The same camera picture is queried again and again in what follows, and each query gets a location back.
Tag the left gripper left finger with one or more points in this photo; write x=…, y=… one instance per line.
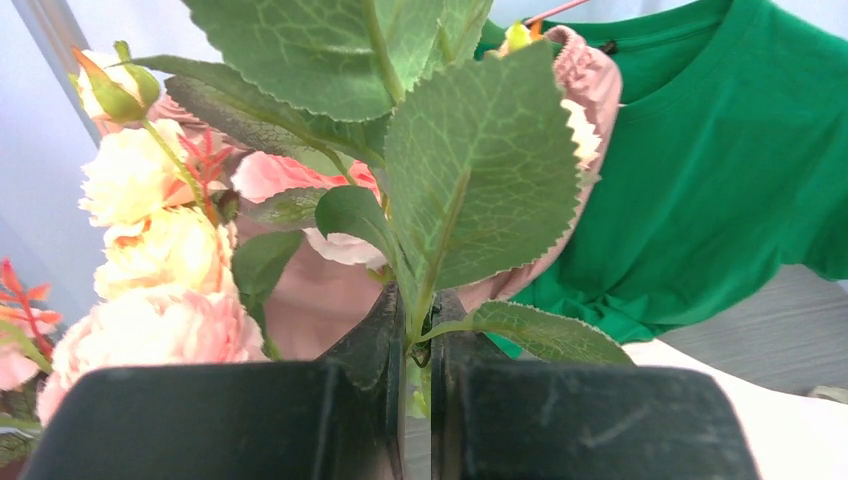
x=336, y=417

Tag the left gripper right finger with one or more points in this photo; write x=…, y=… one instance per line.
x=497, y=418

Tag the pale pink rose stem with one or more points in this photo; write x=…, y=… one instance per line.
x=479, y=162

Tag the peach rose stem with bud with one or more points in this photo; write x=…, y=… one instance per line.
x=149, y=186

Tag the pink paper bouquet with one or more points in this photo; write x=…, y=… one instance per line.
x=790, y=436

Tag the cream printed ribbon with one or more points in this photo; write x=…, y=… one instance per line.
x=835, y=394

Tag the pink shorts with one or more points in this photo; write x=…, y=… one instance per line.
x=317, y=301

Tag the green t-shirt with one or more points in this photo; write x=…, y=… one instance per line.
x=727, y=161

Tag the pink clothes hanger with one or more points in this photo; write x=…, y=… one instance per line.
x=554, y=11

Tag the silver clothes rack pole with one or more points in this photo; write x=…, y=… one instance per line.
x=55, y=30

